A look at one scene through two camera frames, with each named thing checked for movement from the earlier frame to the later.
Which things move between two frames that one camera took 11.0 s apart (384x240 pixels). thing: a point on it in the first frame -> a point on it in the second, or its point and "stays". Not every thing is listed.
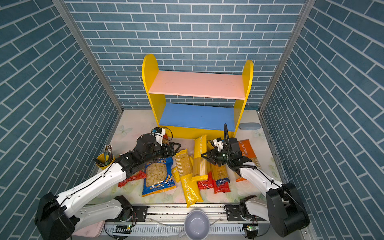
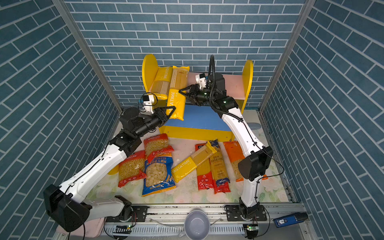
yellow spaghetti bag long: [184, 164] -> [178, 82]
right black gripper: [213, 152] -> [194, 94]
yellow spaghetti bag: [200, 163] -> [161, 84]
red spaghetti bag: [222, 185] stays
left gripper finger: [168, 153] -> [165, 118]
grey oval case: [249, 126] stays
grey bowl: [197, 225] stays
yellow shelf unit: [187, 121] stays
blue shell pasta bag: [158, 176] stays
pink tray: [93, 231] stays
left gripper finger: [170, 146] -> [163, 109]
